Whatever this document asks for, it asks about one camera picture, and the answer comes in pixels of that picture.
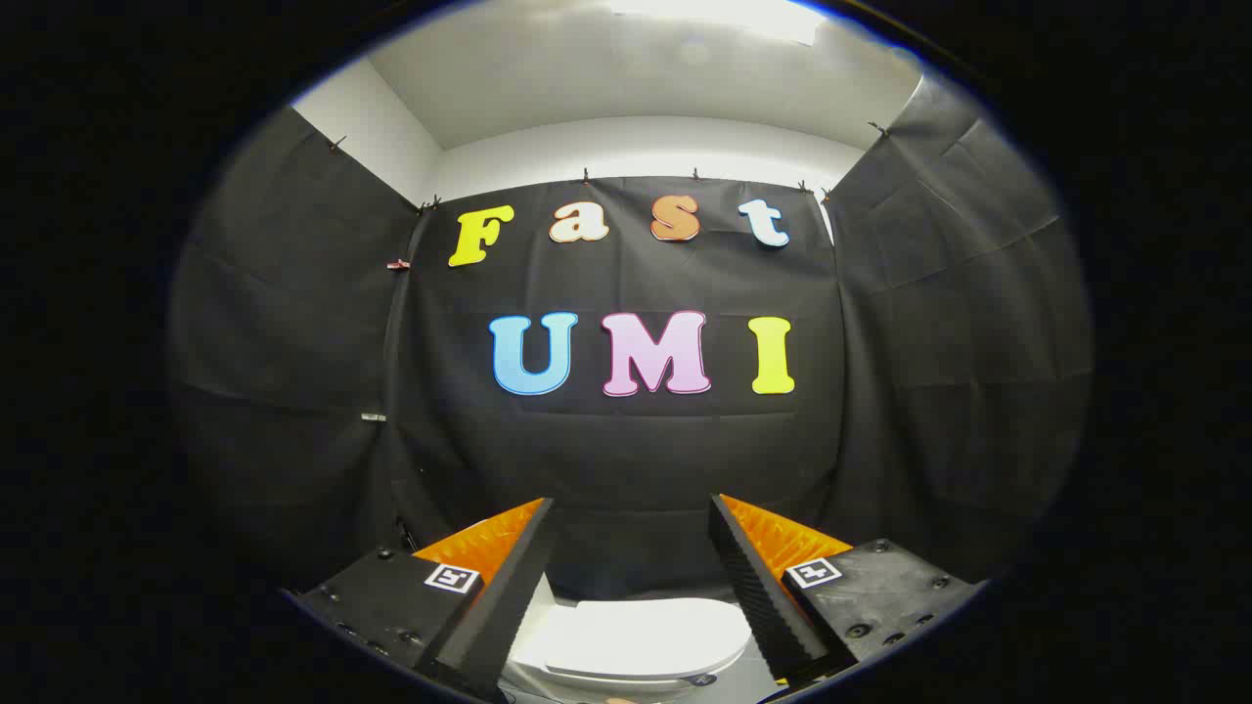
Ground black backdrop cloth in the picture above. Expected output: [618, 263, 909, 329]
[168, 73, 1095, 602]

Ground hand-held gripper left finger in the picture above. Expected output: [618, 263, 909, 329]
[296, 497, 559, 704]

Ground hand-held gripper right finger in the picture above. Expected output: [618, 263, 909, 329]
[708, 494, 985, 687]

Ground white toilet tank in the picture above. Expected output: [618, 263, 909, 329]
[511, 575, 580, 676]

